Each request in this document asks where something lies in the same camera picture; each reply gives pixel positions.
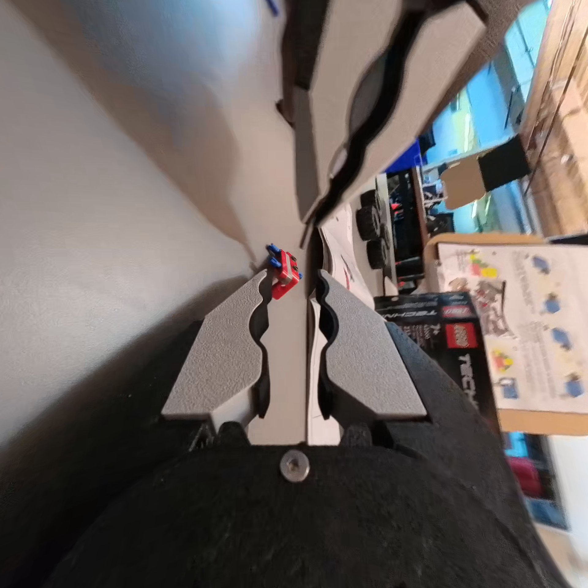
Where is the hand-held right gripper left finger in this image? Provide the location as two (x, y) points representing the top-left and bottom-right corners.
(161, 269), (273, 443)

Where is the grey desk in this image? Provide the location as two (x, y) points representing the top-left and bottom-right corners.
(0, 0), (400, 588)

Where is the white instruction booklet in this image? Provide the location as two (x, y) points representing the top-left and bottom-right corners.
(305, 202), (375, 446)

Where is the blue storage bin white tag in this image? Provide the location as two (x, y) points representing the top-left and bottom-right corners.
(386, 138), (423, 174)

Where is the red blue toy brick assembly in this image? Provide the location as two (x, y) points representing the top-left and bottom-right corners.
(266, 243), (304, 300)

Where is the dark red cylinder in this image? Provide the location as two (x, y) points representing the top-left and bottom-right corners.
(507, 455), (543, 499)

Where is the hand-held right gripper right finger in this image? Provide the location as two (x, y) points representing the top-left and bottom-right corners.
(316, 269), (429, 422)

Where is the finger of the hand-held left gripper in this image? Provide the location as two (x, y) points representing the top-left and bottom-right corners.
(316, 1), (488, 227)
(293, 0), (415, 224)

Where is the instruction sheet on clipboard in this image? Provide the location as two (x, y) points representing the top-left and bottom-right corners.
(423, 232), (588, 436)

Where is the black toy set box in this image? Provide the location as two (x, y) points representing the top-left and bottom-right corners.
(374, 292), (501, 432)

